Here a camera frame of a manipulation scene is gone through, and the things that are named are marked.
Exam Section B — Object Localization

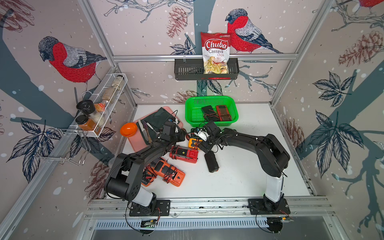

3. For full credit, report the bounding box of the green-black multimeter with leads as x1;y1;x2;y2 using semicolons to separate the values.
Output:
202;106;220;122

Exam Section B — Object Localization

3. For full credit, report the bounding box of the yellow multimeter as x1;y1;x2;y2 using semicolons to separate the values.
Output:
188;138;203;150

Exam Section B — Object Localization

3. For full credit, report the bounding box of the red slim multimeter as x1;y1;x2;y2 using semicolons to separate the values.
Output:
216;105;232;122

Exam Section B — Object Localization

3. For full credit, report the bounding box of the red multimeter with leads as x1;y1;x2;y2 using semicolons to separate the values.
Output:
170;145;199;164

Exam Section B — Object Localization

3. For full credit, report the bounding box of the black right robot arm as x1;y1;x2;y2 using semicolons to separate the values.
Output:
193;121;290;213

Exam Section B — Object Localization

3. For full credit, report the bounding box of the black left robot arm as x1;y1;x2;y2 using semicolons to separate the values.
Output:
104;122;186;208

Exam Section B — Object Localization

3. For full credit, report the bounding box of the dark green multimeter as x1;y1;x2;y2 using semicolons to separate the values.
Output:
191;128;206;139

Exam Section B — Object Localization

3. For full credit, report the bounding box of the green plastic basket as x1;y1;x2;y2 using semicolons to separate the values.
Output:
185;96;239;127

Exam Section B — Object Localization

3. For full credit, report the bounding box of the large orange multimeter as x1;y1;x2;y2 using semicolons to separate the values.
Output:
154;158;186;187

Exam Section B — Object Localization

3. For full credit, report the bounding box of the small orange-black multimeter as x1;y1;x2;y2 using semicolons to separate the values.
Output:
142;166;157;187

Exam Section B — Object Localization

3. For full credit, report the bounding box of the dark green cloth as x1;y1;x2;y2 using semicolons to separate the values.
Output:
136;107;178;142

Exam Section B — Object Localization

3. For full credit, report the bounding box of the knife on cutting board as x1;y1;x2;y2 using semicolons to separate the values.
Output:
141;120;152;144

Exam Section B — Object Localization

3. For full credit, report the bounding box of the black rectangular case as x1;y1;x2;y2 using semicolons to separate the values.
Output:
205;151;220;173

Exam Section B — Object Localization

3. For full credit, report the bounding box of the pink cutting board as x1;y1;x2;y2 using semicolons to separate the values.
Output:
127;106;184;152

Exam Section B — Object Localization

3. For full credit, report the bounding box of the orange plastic bowl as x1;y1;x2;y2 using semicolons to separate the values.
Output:
120;123;138;138

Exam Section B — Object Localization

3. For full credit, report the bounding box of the Chuba cassava chips bag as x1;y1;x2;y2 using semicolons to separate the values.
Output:
201;33;232;74

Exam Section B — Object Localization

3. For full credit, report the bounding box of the black-lid spice jar front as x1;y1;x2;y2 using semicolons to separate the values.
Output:
75;115;97;131

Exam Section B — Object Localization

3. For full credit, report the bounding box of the black-lid spice jar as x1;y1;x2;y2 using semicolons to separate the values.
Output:
75;115;97;131
76;100;97;116

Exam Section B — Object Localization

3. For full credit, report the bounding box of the black-lid spice jar rear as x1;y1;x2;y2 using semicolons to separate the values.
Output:
76;100;97;116

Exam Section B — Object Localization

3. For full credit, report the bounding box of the black wall-mounted basket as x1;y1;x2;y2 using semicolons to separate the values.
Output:
174;59;240;81

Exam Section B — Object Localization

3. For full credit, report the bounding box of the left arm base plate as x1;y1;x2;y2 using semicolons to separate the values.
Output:
129;200;171;217

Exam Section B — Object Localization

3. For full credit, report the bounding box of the white wire spice rack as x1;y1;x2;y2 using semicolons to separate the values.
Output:
59;73;128;138

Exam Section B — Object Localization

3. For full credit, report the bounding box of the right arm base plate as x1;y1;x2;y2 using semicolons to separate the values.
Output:
248;198;291;215

